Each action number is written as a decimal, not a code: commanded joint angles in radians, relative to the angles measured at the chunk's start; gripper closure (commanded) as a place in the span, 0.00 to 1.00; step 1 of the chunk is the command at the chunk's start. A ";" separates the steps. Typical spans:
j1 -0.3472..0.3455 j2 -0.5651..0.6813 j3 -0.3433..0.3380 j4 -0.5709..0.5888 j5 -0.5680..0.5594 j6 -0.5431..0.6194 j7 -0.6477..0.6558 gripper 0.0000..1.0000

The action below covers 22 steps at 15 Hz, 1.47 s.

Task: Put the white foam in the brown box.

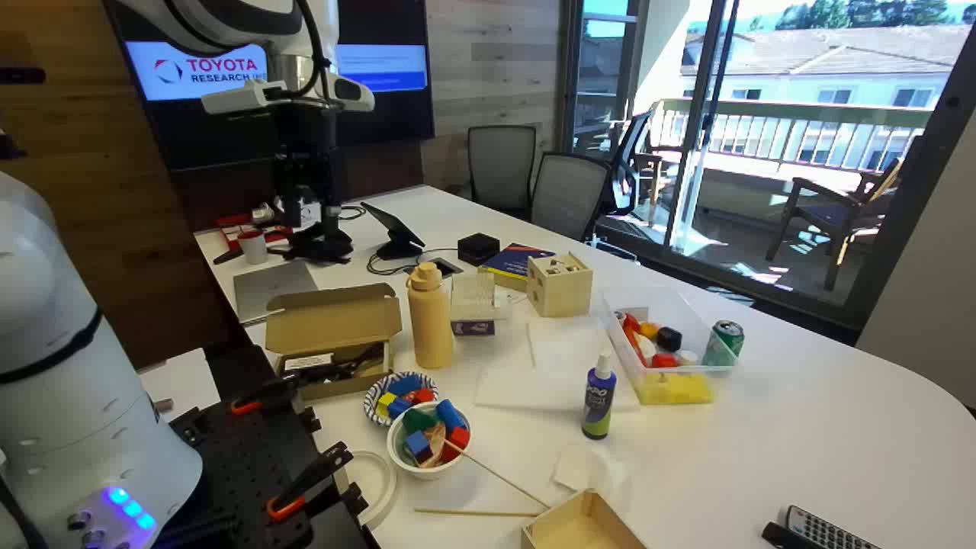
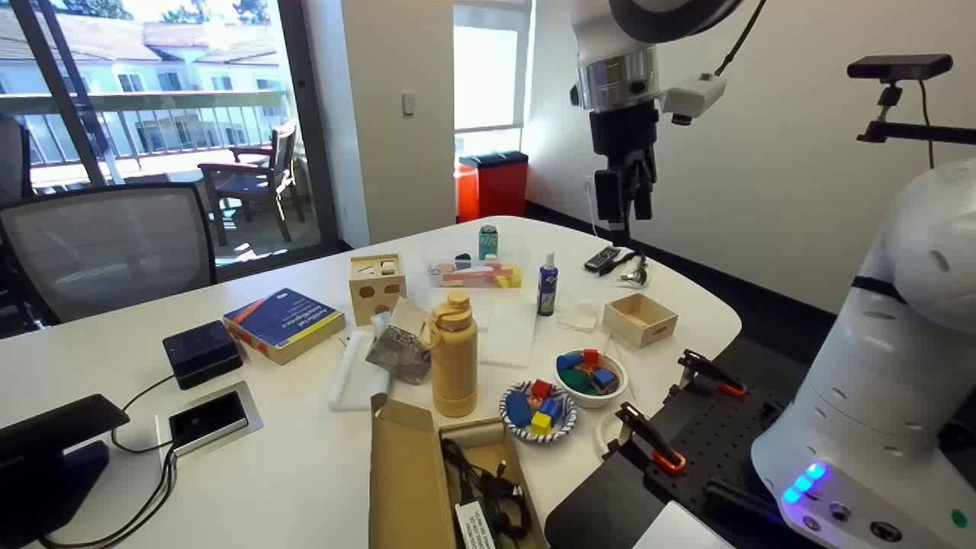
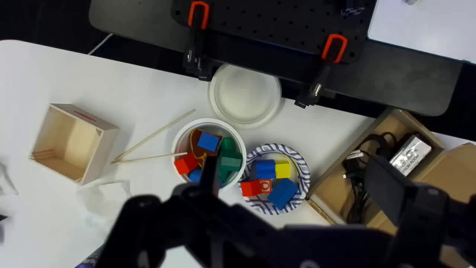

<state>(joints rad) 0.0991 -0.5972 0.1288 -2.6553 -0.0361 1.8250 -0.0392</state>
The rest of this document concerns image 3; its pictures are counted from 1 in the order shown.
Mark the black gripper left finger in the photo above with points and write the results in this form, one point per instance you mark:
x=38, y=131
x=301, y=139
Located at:
x=146, y=228

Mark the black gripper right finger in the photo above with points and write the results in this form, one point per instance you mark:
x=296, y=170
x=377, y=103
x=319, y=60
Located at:
x=398, y=197

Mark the brown cardboard box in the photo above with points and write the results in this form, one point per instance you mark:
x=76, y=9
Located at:
x=340, y=195

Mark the black power adapter with label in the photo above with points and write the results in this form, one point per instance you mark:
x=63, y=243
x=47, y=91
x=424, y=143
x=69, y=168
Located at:
x=411, y=155

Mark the wooden chopstick lower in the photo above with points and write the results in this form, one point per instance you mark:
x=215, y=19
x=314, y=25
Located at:
x=146, y=158

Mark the white bowl with blocks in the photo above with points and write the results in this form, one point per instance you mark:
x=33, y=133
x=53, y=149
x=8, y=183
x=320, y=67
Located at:
x=203, y=139

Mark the blue patterned paper plate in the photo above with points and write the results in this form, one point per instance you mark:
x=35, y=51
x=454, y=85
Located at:
x=276, y=179

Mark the orange black clamp left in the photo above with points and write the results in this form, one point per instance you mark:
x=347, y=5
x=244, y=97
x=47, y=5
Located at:
x=197, y=22

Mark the orange black clamp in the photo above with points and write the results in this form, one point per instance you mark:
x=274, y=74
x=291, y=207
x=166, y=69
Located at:
x=332, y=54
x=197, y=22

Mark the orange black clamp right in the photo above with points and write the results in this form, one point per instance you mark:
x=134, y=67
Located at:
x=332, y=54

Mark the black perforated mounting board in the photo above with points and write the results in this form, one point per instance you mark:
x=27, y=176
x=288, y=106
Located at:
x=302, y=25

